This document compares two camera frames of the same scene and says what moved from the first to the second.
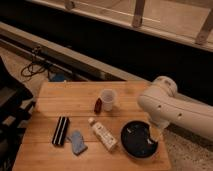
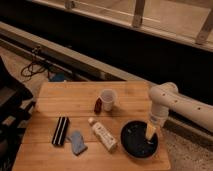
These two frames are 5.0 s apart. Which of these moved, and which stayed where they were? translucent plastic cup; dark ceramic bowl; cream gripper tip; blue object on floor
Moved: cream gripper tip
Stayed: dark ceramic bowl; blue object on floor; translucent plastic cup
